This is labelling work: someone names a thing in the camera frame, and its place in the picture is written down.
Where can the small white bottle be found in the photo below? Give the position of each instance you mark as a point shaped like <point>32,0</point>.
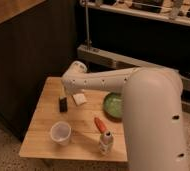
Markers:
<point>105,142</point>

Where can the green bowl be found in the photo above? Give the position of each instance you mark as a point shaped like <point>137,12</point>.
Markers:
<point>112,105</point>

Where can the orange carrot toy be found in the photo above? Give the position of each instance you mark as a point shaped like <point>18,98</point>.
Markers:
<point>100,125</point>

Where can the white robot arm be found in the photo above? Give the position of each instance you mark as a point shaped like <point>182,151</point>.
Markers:
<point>151,112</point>

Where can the metal shelf rack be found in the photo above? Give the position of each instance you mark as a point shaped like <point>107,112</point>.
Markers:
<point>120,38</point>

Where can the dark wooden cabinet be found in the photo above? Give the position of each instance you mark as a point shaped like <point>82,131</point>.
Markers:
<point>38,43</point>

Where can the wooden table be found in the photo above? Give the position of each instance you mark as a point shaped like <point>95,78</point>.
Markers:
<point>85,136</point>

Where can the white sponge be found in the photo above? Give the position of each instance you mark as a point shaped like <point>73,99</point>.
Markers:
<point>79,99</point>

